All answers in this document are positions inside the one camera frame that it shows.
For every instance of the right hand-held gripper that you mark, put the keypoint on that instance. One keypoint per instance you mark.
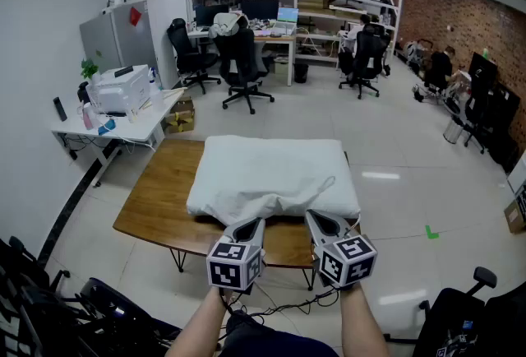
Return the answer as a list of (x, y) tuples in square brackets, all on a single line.
[(349, 262)]

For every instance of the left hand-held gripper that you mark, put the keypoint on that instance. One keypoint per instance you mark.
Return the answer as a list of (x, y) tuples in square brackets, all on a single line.
[(226, 269)]

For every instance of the person's right forearm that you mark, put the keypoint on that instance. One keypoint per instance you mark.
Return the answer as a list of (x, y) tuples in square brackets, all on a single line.
[(361, 322)]

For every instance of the person's left forearm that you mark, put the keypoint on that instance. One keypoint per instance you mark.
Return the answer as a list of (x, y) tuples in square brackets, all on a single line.
[(201, 322)]

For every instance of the wooden table with black legs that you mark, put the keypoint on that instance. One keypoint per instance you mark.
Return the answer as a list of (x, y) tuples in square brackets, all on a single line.
[(164, 191)]

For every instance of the person's dark trousers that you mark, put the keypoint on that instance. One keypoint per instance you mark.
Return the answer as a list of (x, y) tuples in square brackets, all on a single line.
[(275, 341)]

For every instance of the cardboard boxes with yellow tape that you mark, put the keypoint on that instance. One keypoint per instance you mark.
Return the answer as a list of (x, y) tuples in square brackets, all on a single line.
[(181, 117)]

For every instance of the black equipment case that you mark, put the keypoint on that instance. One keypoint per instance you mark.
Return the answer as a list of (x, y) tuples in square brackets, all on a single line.
[(119, 310)]

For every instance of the white office desk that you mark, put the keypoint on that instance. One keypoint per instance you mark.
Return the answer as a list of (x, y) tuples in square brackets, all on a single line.
[(135, 129)]

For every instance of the bundle of wooden sticks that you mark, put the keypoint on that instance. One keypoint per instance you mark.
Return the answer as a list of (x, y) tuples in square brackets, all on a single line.
[(164, 97)]

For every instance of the steel waste bin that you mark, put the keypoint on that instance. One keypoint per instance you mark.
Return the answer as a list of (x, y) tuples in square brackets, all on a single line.
[(453, 131)]

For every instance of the black waste bin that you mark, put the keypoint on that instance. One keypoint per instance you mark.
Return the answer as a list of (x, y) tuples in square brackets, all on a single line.
[(301, 73)]

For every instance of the black office chair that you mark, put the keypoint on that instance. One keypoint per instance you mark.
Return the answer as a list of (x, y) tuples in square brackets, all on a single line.
[(370, 55), (240, 63), (476, 108), (460, 322), (24, 285), (185, 51)]

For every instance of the clear spray bottle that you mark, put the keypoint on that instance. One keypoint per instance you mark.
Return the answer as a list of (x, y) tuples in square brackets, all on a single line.
[(154, 84)]

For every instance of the blue packet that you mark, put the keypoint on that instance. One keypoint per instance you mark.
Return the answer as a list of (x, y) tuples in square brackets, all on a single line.
[(107, 127)]

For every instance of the white printer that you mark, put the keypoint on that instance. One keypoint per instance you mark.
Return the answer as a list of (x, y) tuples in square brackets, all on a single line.
[(123, 94)]

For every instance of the brown cardboard box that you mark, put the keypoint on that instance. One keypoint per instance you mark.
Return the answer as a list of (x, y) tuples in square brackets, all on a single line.
[(513, 217)]

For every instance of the black open box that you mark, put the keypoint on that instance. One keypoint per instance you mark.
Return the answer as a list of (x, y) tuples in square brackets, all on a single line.
[(522, 201)]

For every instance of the pink bottle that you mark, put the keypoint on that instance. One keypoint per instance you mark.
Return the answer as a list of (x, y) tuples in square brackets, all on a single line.
[(88, 119)]

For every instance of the wood-top white desk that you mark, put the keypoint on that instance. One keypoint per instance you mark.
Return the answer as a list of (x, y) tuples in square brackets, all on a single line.
[(283, 38)]

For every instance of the white water dispenser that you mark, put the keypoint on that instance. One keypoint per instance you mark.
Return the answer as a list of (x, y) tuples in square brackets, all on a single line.
[(518, 176)]

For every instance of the white wheeled frames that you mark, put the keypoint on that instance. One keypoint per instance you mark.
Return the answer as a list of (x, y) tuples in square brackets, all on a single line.
[(419, 53)]

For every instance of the black floor cabinet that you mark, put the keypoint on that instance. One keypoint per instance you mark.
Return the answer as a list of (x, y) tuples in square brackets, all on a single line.
[(503, 121)]

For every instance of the grey white jacket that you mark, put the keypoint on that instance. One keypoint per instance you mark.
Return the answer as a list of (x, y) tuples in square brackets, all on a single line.
[(226, 24)]

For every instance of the open silver laptop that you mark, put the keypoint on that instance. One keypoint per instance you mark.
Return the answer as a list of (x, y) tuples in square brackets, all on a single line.
[(287, 16)]

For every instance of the black phone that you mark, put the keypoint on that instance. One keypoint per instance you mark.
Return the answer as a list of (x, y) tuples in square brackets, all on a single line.
[(60, 108)]

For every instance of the green potted plant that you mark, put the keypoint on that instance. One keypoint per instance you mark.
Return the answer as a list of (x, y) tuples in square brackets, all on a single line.
[(89, 68)]

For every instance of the green bottle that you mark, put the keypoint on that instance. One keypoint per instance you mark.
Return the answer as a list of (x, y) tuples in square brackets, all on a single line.
[(485, 54)]

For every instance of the grey metal cabinet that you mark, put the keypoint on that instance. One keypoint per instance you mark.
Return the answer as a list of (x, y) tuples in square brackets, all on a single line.
[(107, 40)]

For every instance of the red paper square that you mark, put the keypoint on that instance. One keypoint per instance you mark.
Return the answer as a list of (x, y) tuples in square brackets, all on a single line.
[(135, 16)]

